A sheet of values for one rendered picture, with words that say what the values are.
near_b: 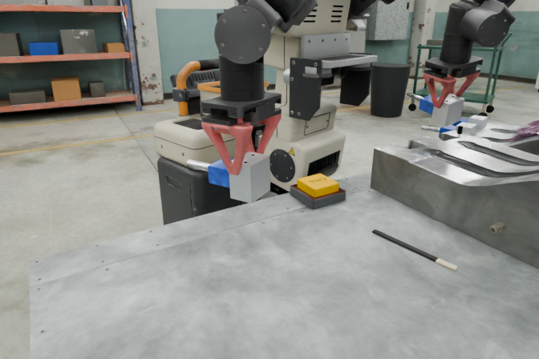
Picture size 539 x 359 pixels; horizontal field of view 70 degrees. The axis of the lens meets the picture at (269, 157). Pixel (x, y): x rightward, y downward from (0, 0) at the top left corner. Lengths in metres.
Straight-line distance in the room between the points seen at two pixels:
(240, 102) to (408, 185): 0.41
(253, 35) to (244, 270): 0.33
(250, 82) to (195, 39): 5.69
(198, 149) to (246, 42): 0.82
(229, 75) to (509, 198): 0.44
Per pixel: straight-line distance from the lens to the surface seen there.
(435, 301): 0.56
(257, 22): 0.40
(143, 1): 5.68
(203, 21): 6.20
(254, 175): 0.51
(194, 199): 1.26
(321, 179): 0.77
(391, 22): 7.83
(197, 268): 0.58
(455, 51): 0.86
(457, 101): 0.91
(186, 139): 1.21
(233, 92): 0.48
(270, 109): 0.51
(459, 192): 0.71
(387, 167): 0.80
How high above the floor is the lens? 1.14
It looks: 20 degrees down
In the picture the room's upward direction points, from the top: straight up
